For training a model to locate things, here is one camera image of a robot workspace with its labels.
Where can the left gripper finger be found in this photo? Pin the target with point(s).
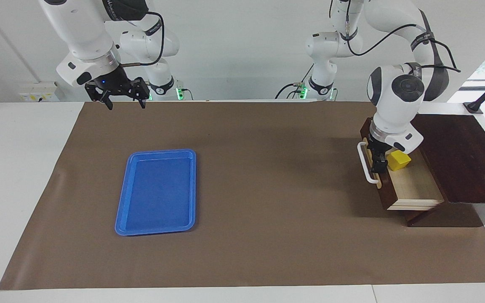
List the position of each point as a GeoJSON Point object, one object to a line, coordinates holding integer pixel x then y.
{"type": "Point", "coordinates": [382, 166]}
{"type": "Point", "coordinates": [373, 167]}

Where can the blue plastic tray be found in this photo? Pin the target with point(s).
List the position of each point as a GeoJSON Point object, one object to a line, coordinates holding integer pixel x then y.
{"type": "Point", "coordinates": [158, 193]}

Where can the yellow block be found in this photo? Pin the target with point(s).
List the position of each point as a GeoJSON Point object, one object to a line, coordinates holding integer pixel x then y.
{"type": "Point", "coordinates": [399, 160]}

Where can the wooden drawer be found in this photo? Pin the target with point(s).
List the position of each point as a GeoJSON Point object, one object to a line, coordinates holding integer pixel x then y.
{"type": "Point", "coordinates": [415, 185]}

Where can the white wall outlet box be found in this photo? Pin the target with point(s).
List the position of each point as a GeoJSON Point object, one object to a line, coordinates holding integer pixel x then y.
{"type": "Point", "coordinates": [38, 92]}

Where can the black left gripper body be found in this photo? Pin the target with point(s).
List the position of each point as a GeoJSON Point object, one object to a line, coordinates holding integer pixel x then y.
{"type": "Point", "coordinates": [378, 149]}

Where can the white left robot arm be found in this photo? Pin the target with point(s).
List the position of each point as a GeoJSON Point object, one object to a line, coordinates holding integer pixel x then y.
{"type": "Point", "coordinates": [394, 97]}

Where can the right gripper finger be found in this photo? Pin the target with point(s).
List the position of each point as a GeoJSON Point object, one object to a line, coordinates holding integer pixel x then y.
{"type": "Point", "coordinates": [107, 103]}
{"type": "Point", "coordinates": [142, 103]}

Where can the brown table mat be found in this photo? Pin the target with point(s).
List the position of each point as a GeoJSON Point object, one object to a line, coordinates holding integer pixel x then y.
{"type": "Point", "coordinates": [267, 244]}

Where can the dark wooden drawer cabinet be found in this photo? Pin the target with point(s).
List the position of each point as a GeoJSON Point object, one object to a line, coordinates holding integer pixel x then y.
{"type": "Point", "coordinates": [461, 160]}

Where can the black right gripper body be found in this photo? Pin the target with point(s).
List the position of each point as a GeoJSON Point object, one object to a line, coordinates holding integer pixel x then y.
{"type": "Point", "coordinates": [116, 84]}

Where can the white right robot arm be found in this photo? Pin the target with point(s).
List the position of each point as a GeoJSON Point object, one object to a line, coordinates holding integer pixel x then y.
{"type": "Point", "coordinates": [91, 38]}

